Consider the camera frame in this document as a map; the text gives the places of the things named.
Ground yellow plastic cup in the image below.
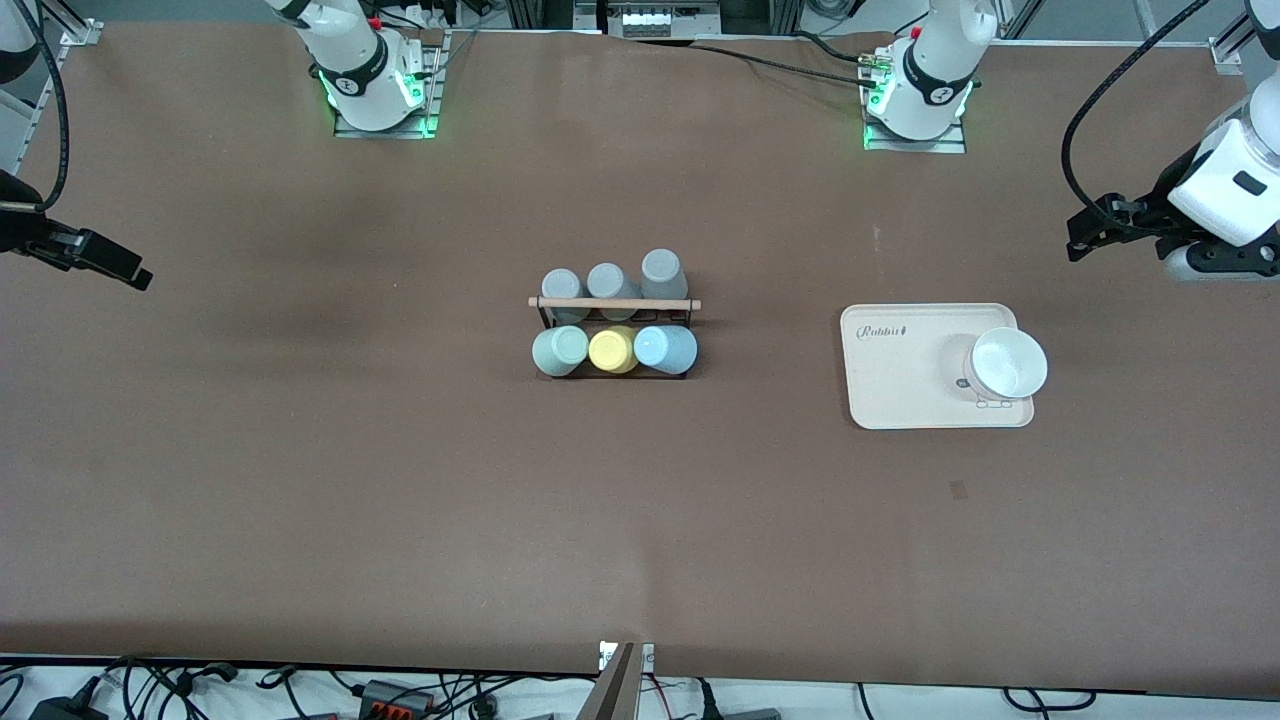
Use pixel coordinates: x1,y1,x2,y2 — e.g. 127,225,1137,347
588,325,639,375

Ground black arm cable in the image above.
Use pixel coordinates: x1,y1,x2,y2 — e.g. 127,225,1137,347
1061,0,1213,237
18,0,71,213

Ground light blue plastic cup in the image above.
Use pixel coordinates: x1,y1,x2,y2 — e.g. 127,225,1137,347
633,325,699,377

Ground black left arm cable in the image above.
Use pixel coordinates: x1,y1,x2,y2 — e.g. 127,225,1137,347
1061,0,1213,237

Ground black power adapter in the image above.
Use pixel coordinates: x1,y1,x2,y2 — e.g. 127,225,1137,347
28,680,107,720

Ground aluminium frame profile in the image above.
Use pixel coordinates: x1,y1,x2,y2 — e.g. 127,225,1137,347
40,0,103,47
1208,0,1263,77

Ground black table cable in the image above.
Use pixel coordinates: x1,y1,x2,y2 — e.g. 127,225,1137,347
790,32,873,65
625,36,889,89

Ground black plug block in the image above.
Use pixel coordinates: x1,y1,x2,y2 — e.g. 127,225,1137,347
692,680,783,720

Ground white bowl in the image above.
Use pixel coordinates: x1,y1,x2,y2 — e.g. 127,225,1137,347
970,327,1049,401

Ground black loose cable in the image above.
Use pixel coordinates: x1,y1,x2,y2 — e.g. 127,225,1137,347
1003,687,1098,714

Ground grey socket strip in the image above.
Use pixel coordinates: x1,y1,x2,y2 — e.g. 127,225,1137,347
605,0,723,39

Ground black power strip red switches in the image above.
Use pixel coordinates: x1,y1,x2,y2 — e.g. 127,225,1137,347
358,678,433,718

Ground grey plastic cup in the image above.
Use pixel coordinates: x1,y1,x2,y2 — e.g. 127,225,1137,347
540,268,589,325
640,248,690,303
586,262,641,321

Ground beige plastic tray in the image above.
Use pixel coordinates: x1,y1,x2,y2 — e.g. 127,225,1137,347
840,303,1036,431

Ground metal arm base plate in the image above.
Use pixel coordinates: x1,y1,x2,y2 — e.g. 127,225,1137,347
333,30,443,139
862,100,969,154

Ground black wire rack wooden bar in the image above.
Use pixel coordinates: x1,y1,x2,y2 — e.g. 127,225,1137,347
528,296,703,381

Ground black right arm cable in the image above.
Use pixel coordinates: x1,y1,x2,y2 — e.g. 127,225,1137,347
18,0,71,213

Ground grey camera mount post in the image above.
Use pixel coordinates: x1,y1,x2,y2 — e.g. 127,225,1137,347
578,641,656,720

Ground small white kitchen scale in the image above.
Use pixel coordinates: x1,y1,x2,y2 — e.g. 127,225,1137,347
961,340,1014,411

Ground tangled black floor cables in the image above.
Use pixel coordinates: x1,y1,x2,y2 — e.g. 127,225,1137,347
100,655,341,720

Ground mint green plastic cup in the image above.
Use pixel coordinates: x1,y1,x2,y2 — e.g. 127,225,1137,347
531,326,591,379

